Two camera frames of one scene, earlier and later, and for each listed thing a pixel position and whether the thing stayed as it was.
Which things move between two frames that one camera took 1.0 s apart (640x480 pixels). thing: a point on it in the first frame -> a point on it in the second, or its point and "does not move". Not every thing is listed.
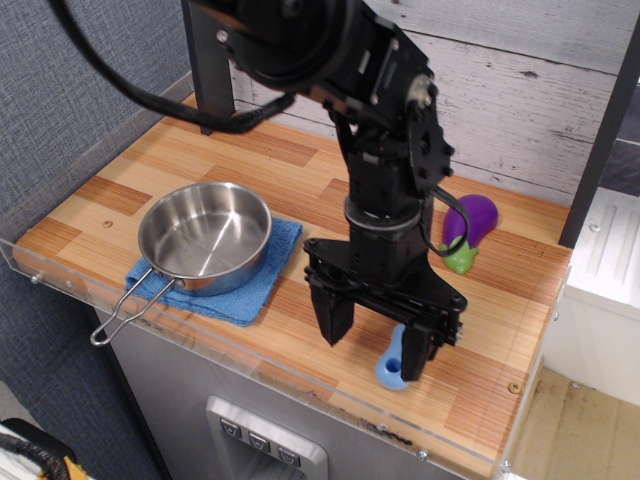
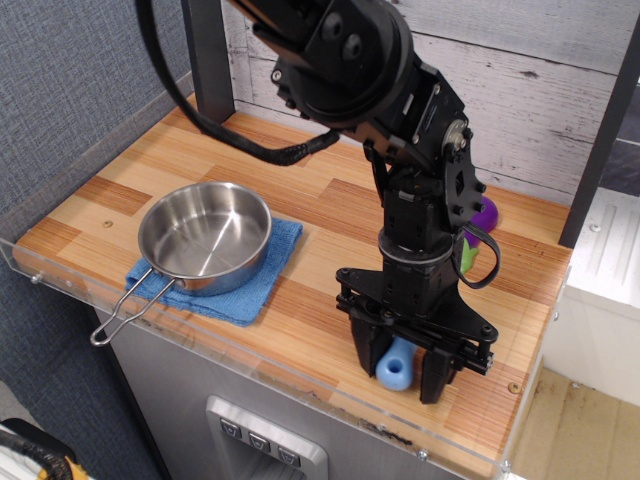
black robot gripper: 386,267 -> 422,302
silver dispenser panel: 245,445 does not move
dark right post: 606,140 does not move
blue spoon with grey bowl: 389,365 does not move
